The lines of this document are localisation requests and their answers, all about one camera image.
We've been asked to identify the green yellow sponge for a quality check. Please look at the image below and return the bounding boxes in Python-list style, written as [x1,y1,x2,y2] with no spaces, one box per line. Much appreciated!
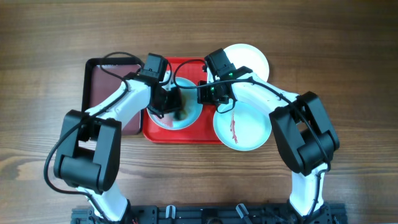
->
[173,108,187,121]

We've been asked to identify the light blue plate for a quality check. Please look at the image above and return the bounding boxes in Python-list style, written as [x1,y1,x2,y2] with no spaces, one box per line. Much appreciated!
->
[213,100,272,151]
[147,88,203,131]

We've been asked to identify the white plate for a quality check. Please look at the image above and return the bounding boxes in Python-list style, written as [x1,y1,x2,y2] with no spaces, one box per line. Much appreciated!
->
[224,44,270,82]

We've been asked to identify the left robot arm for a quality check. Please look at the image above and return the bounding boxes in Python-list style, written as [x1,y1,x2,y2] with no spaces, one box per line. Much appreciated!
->
[44,73,172,223]

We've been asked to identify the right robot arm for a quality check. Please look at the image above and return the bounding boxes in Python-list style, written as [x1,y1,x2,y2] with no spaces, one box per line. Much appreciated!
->
[198,73,340,223]

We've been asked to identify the red plastic tray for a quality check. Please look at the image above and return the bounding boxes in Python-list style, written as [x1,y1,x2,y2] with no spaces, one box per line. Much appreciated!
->
[142,58,221,144]

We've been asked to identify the black tray with water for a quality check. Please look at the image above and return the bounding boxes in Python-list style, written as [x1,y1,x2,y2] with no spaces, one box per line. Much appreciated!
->
[81,57,144,135]

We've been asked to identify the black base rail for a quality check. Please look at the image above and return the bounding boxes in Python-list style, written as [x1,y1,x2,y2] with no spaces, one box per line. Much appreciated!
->
[70,202,348,224]

